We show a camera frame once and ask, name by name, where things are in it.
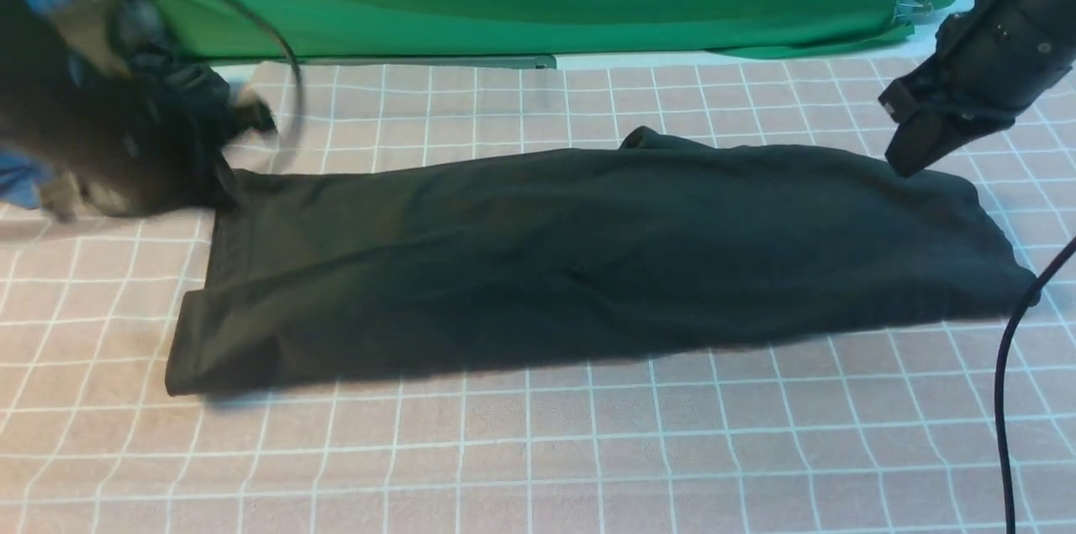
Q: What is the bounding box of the clear backdrop clip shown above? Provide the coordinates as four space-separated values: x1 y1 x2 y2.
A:
893 0 934 24

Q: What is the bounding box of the dark gray long-sleeve shirt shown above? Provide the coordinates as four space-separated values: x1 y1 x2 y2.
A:
164 127 1035 396

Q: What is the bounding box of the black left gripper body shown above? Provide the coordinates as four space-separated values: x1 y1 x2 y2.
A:
76 55 279 215

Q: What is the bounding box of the blue crumpled garment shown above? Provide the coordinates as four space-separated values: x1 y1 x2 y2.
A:
1 0 71 209

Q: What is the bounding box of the black right camera cable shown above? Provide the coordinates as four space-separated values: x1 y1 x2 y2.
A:
994 235 1076 534

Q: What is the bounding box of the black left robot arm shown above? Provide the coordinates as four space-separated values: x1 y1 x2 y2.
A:
3 0 301 221

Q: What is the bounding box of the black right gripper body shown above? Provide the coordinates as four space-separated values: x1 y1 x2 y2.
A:
878 13 1022 177

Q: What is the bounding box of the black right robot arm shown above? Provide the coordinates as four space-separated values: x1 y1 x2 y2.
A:
878 0 1075 177

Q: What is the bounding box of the gray metal backdrop bar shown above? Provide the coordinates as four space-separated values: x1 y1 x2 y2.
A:
298 55 557 70

